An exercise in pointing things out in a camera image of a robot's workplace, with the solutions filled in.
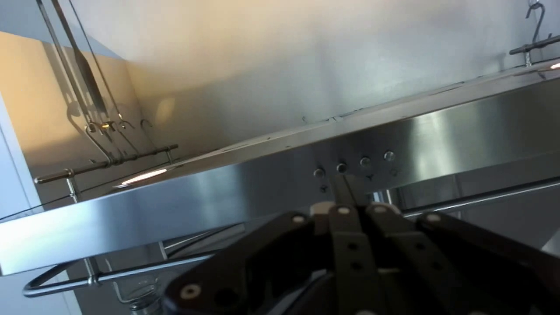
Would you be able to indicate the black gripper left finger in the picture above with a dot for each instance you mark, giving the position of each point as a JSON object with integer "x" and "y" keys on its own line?
{"x": 350, "y": 256}

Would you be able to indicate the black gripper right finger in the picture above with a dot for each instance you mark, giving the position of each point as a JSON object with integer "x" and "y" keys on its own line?
{"x": 443, "y": 263}

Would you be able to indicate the round hood button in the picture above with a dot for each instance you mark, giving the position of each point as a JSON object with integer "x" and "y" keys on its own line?
{"x": 364, "y": 162}
{"x": 388, "y": 157}
{"x": 341, "y": 167}
{"x": 318, "y": 172}

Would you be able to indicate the stainless steel range hood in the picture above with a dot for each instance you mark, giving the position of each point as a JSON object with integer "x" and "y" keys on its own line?
{"x": 175, "y": 199}

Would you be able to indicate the steel hanging hook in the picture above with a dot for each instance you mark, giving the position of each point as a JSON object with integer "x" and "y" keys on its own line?
{"x": 534, "y": 36}

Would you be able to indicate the steel utensil hanging bar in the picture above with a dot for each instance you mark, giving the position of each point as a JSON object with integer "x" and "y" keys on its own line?
{"x": 105, "y": 164}

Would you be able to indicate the hanging kitchen utensils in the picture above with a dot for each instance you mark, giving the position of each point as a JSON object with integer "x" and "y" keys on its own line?
{"x": 87, "y": 76}

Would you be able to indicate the white wall cabinet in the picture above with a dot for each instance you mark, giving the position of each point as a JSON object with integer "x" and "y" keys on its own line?
{"x": 10, "y": 176}

